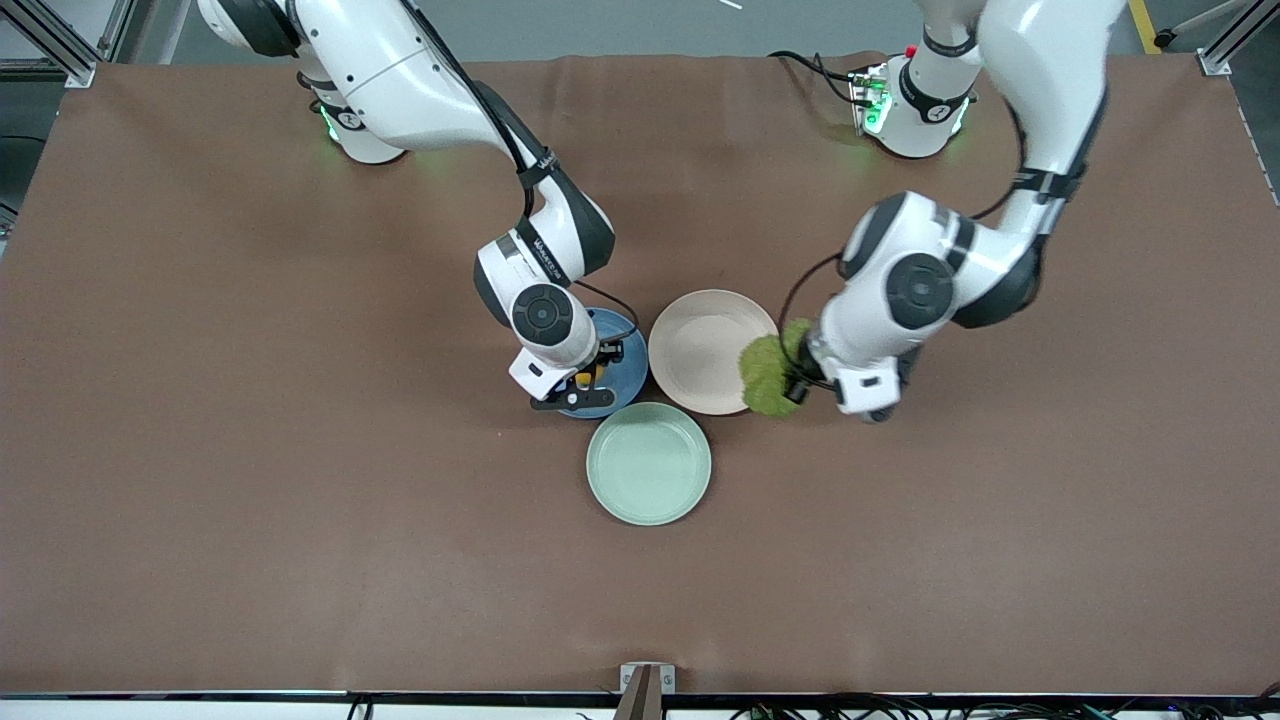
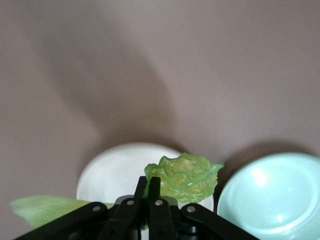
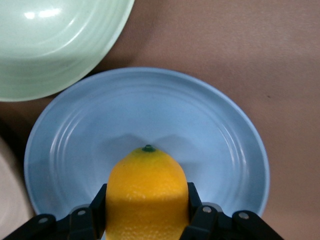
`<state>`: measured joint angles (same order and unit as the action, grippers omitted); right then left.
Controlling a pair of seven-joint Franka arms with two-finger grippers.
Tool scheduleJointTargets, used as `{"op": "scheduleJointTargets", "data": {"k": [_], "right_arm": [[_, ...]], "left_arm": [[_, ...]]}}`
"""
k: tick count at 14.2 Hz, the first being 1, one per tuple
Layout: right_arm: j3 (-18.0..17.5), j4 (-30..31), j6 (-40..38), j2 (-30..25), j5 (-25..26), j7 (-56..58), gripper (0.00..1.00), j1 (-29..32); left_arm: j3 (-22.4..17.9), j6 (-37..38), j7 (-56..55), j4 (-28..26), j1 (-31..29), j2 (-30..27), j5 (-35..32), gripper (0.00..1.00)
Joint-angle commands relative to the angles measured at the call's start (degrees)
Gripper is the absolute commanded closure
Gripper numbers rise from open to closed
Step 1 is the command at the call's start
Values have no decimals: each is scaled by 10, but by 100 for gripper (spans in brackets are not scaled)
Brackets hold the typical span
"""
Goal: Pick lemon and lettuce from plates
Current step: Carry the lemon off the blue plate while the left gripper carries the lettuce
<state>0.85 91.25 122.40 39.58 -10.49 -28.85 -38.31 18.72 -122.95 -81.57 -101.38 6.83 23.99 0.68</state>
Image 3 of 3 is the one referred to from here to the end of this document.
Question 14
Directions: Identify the mint green plate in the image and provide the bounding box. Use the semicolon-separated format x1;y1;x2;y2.
0;0;136;103

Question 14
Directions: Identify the blue plate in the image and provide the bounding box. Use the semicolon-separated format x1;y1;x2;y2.
23;66;271;240

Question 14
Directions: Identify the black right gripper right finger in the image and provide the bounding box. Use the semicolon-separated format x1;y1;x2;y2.
181;181;286;240

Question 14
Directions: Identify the yellow lemon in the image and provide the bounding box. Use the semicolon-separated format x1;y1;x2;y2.
104;144;190;240

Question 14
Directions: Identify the brown table cover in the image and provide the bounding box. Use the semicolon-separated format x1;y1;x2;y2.
0;0;320;240

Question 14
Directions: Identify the beige plate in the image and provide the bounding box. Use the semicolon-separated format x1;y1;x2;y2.
0;134;35;227

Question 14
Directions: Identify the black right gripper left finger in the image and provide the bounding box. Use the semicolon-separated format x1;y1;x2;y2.
0;183;109;240

